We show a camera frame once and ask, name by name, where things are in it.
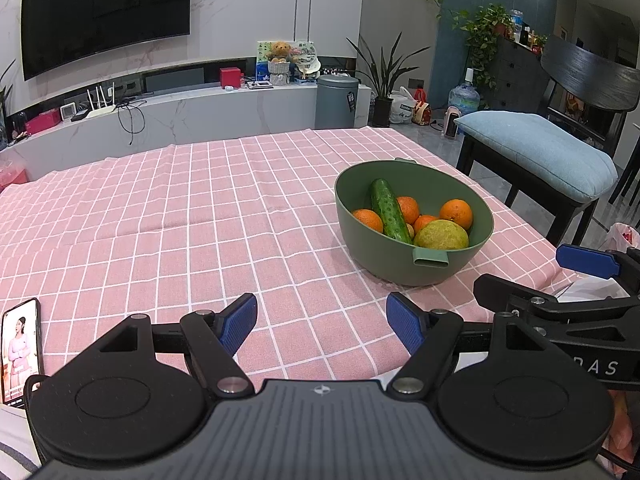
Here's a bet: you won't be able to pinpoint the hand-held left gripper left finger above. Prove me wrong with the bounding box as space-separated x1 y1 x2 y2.
65 292 258 398

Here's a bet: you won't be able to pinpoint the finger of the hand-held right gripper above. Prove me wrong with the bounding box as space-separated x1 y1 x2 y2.
556 244 640 281
473 274 640 341

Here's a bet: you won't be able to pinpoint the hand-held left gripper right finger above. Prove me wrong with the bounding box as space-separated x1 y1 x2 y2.
386 292 571 401

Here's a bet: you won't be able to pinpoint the green bowl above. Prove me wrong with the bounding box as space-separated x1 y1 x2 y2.
334 157 493 287

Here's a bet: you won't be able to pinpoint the white crumpled bag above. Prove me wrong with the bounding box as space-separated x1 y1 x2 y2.
557 276 628 303

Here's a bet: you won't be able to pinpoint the white and red plastic bag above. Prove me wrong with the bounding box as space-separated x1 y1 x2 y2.
604 222 640 252

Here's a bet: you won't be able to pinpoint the pink plastic bag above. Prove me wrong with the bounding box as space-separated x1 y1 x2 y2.
599 389 640 480

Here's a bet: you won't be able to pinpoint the yellow-green citrus fruit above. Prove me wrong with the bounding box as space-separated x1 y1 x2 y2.
413 219 470 251

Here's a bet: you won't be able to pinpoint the pink checked tablecloth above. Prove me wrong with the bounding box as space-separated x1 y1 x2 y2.
0 127 588 411

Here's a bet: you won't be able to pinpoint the cucumber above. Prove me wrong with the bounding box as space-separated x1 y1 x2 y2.
370 178 415 245

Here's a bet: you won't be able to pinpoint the black stool with blue cushion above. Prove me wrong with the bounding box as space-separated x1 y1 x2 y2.
452 111 619 248

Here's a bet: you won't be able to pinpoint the white space heater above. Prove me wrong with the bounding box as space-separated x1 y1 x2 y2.
442 107 466 140

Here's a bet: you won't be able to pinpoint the dark wooden chair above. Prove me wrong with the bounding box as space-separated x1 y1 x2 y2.
539 35 640 206

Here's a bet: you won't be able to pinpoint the dark cabinet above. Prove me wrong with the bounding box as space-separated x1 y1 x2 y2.
487 37 552 111

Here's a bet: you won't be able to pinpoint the red gift bag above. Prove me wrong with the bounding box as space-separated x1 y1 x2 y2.
412 89 434 126

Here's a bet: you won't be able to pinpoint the large water bottle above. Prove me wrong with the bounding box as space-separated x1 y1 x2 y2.
448 67 481 116

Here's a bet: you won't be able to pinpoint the grey marble tv console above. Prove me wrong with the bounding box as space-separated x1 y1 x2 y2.
0 85 373 181

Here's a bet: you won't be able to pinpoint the black plant pot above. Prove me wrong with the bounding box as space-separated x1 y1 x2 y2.
372 97 394 128

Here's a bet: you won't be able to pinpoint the black smartphone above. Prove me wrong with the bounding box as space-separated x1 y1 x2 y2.
1 297 44 407

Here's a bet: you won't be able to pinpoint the grey trash can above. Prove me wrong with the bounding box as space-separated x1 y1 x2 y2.
316 74 360 131

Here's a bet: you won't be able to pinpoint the pothos plant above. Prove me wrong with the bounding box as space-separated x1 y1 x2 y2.
451 4 514 92

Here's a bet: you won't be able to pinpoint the snake plant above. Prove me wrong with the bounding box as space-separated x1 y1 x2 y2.
346 32 432 101

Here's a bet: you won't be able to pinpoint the striped cloth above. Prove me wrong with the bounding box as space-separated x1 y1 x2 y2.
0 404 42 480

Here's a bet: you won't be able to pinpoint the white router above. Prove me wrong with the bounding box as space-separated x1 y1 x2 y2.
87 87 117 119

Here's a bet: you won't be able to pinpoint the white ornament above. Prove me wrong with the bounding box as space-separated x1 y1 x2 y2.
295 42 321 84

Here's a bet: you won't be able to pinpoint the picture board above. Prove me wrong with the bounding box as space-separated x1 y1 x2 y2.
257 40 316 82

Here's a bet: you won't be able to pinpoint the pink tissue box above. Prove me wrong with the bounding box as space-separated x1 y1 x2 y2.
25 112 61 136

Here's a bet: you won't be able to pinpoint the green leafy plant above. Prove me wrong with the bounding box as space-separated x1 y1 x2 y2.
0 59 17 136

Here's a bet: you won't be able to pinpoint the black television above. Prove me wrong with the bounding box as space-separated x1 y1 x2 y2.
21 0 192 81

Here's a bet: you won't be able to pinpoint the black cables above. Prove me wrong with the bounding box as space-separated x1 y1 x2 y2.
117 99 147 147

